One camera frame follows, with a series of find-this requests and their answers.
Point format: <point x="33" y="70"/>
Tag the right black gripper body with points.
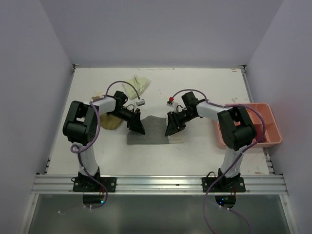
<point x="180" y="118"/>

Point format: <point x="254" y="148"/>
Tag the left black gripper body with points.
<point x="130" y="124"/>

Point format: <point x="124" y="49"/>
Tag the grey and cream underwear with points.
<point x="155" y="128"/>

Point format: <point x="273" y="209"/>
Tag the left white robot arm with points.
<point x="82" y="127"/>

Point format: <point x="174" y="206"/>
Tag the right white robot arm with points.
<point x="237" y="129"/>

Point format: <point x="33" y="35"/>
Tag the olive and cream underwear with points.
<point x="107" y="122"/>

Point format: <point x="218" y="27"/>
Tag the pale green underwear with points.
<point x="136" y="85"/>

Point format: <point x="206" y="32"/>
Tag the pink divided tray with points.
<point x="272" y="135"/>

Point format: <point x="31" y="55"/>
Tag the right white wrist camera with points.
<point x="170" y="102"/>

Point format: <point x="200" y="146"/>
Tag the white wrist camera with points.
<point x="170" y="102"/>
<point x="140" y="102"/>

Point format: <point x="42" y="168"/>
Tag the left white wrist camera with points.
<point x="140" y="102"/>

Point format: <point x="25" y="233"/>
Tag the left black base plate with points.
<point x="86" y="185"/>

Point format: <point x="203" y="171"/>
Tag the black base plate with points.
<point x="86" y="185"/>
<point x="213" y="184"/>

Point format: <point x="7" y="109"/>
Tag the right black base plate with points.
<point x="213" y="184"/>

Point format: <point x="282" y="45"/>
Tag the aluminium mounting rail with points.
<point x="163" y="185"/>

